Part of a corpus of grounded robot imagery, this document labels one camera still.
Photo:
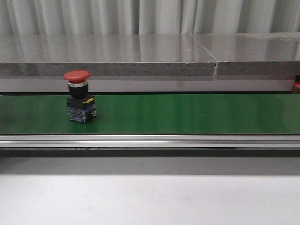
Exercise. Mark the red plastic tray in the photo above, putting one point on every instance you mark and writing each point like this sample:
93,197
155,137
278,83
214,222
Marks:
296,88

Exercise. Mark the red mushroom push button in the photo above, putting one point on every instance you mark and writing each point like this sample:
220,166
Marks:
80,104

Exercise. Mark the white pleated curtain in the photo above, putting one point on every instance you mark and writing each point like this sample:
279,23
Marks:
148,16

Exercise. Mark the aluminium conveyor frame rail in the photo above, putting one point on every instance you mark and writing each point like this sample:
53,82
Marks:
144,145

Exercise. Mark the grey speckled stone counter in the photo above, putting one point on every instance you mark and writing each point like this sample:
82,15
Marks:
260,62

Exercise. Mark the green conveyor belt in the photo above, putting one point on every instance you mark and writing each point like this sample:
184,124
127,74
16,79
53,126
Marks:
156,114

